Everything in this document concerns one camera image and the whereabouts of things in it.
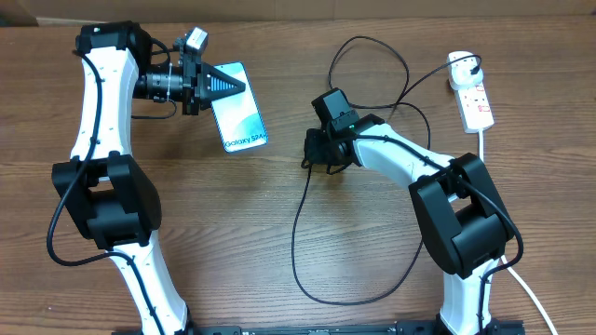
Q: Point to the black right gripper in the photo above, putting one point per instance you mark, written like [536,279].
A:
[317,157]

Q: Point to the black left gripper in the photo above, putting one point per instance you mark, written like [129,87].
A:
[209,75]

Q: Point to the Galaxy S24 smartphone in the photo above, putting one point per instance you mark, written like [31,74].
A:
[238,117]

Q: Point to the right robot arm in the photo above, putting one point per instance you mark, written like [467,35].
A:
[461,216]

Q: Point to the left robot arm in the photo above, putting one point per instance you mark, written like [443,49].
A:
[107,195]

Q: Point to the white charger plug adapter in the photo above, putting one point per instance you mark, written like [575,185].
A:
[464,70]

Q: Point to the white power strip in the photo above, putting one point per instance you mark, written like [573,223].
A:
[474,108]

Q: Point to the brown cardboard backdrop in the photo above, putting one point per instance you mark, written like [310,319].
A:
[34,12]

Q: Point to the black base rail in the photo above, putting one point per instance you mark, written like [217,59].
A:
[410,327]

